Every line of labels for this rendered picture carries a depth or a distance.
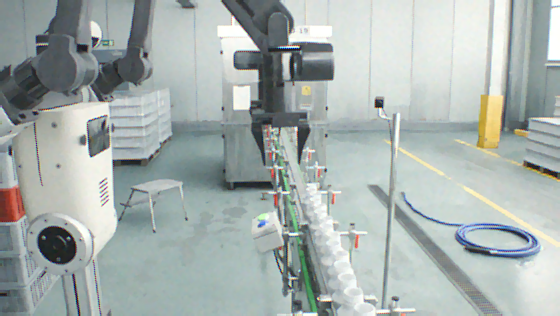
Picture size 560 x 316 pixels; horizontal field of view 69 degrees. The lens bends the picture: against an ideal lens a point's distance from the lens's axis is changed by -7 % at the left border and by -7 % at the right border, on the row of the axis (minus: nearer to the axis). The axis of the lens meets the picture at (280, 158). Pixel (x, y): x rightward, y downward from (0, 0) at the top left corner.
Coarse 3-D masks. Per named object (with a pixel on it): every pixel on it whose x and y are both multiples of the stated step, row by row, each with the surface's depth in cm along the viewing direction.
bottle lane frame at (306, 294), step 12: (276, 144) 337; (276, 156) 341; (288, 204) 196; (288, 216) 197; (288, 228) 198; (300, 240) 149; (300, 252) 138; (300, 264) 135; (312, 288) 117; (300, 300) 136; (312, 300) 109
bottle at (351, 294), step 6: (348, 288) 82; (354, 288) 82; (348, 294) 82; (354, 294) 82; (360, 294) 79; (342, 300) 81; (348, 300) 79; (354, 300) 79; (360, 300) 79; (342, 306) 81; (348, 306) 79; (336, 312) 82; (342, 312) 80; (348, 312) 79
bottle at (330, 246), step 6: (330, 240) 105; (336, 240) 105; (330, 246) 102; (336, 246) 102; (330, 252) 102; (324, 258) 104; (330, 258) 102; (324, 264) 102; (330, 264) 102; (324, 270) 103; (324, 276) 103; (324, 288) 104; (324, 294) 104
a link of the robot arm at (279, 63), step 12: (276, 48) 76; (288, 48) 77; (264, 60) 76; (276, 60) 74; (288, 60) 75; (300, 60) 75; (264, 72) 76; (276, 72) 75; (288, 72) 75; (300, 72) 76; (276, 84) 76
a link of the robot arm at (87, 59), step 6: (78, 48) 78; (84, 54) 76; (30, 60) 73; (36, 60) 73; (84, 60) 74; (90, 60) 77; (90, 66) 76; (36, 72) 73; (90, 72) 77; (84, 78) 75; (90, 78) 78; (84, 84) 77; (72, 90) 75; (78, 90) 79
